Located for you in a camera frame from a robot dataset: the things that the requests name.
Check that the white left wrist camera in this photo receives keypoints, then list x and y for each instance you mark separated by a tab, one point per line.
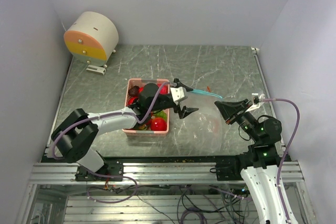
178	94

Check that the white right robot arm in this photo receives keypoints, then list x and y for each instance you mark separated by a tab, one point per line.
260	167

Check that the pink perforated plastic basket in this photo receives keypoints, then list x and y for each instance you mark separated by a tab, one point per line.
145	130

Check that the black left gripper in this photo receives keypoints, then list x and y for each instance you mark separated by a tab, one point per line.
185	112

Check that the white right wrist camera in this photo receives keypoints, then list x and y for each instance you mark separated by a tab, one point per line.
257	101

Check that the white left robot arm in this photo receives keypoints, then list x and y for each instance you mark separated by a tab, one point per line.
73	138

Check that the small metal bracket block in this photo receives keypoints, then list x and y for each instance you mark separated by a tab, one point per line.
96	70

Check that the red tomato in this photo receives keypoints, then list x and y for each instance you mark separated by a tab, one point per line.
165	89

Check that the round cream drawer cabinet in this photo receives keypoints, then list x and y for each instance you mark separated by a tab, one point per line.
92	38

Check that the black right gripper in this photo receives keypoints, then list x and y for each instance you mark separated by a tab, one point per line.
230	109

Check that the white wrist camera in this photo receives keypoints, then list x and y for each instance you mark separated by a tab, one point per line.
257	101
178	94

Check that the clear blue-zipper zip bag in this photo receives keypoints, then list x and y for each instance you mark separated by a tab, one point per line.
200	133

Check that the red apple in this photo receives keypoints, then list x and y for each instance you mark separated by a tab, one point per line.
132	100

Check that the green grape bunch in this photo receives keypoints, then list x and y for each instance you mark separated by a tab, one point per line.
161	114

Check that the aluminium frame rail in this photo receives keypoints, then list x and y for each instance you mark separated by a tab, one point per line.
145	173

